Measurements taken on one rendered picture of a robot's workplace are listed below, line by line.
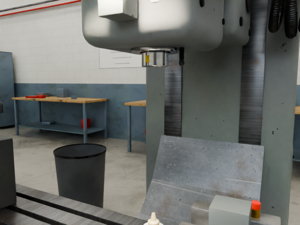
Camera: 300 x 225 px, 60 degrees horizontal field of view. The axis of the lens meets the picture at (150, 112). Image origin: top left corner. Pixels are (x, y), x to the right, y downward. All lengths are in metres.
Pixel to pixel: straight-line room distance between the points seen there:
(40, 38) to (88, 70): 1.72
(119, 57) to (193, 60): 4.82
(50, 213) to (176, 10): 0.60
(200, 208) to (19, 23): 7.64
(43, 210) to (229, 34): 0.63
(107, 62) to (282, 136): 5.20
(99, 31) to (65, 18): 6.29
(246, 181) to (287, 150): 0.14
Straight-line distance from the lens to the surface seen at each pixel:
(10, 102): 7.85
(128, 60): 5.49
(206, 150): 0.82
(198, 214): 0.52
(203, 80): 0.82
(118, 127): 5.69
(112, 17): 0.38
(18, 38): 7.94
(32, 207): 0.82
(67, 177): 2.38
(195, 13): 0.37
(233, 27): 0.54
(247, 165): 0.79
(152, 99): 0.89
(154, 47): 0.43
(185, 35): 0.37
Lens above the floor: 1.25
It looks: 7 degrees down
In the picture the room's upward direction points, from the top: straight up
